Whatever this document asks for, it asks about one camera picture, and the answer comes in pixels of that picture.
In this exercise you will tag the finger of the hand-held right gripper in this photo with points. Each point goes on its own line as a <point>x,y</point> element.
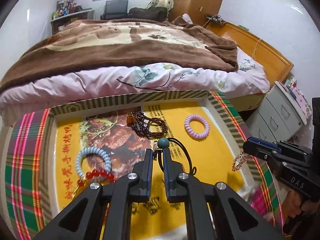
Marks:
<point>262,142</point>
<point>260,153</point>

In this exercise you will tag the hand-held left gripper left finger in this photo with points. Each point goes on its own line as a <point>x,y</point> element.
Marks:
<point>149,171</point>

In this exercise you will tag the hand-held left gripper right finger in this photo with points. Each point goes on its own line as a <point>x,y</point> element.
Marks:
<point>166,172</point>

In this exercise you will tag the striped cardboard box yellow inside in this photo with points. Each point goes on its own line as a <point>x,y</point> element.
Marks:
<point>215,170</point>

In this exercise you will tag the person's right hand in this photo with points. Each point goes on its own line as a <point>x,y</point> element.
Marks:
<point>297,205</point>

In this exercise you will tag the grey drawer cabinet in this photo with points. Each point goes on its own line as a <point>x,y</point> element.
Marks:
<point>272,115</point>

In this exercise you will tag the pink floral booklet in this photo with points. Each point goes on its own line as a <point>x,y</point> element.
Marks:
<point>302,102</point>

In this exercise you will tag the power strip with plugs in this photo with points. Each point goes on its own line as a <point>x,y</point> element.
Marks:
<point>215,18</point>

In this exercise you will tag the bed with brown blanket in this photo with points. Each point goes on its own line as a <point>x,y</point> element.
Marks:
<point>100,45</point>

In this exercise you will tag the white pillow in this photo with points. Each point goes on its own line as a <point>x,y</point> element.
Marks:
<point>187,18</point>

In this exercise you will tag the dark brown sofa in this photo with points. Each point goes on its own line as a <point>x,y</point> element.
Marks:
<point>147,13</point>

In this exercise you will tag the black office chair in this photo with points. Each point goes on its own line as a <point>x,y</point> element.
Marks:
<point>116,8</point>

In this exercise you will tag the wooden desk with shelves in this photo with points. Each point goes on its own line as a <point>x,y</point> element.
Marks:
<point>65,23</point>

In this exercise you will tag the row of bottles on desk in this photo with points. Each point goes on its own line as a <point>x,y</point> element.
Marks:
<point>63,10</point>

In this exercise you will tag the wooden bed frame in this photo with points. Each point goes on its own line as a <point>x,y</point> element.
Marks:
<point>270,52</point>

